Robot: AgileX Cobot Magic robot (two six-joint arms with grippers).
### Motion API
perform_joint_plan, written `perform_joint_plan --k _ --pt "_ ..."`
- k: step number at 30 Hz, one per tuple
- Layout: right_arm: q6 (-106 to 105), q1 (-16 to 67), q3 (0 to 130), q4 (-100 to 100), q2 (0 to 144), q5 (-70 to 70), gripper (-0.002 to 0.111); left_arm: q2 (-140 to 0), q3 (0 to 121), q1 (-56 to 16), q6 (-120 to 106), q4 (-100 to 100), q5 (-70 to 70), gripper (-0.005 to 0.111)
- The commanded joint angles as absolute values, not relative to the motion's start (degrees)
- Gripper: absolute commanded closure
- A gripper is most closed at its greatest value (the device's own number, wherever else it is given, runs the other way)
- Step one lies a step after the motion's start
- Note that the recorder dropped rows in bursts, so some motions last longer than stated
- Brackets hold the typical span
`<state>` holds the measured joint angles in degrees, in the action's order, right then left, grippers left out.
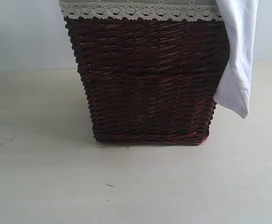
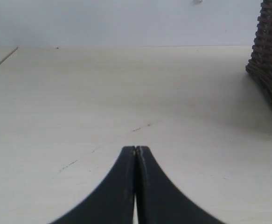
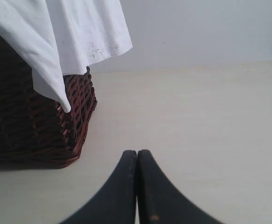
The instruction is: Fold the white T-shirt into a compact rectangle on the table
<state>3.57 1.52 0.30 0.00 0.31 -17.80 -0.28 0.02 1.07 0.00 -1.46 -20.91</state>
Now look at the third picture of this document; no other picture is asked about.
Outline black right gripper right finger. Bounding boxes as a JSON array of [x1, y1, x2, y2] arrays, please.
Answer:
[[137, 150, 221, 224]]

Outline dark brown wicker basket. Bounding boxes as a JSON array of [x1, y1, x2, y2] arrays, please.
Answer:
[[0, 36, 97, 169]]

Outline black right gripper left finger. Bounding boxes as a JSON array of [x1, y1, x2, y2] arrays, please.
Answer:
[[62, 150, 137, 224]]

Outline white t-shirt red lettering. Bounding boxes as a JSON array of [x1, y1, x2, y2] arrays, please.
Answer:
[[0, 0, 133, 112]]

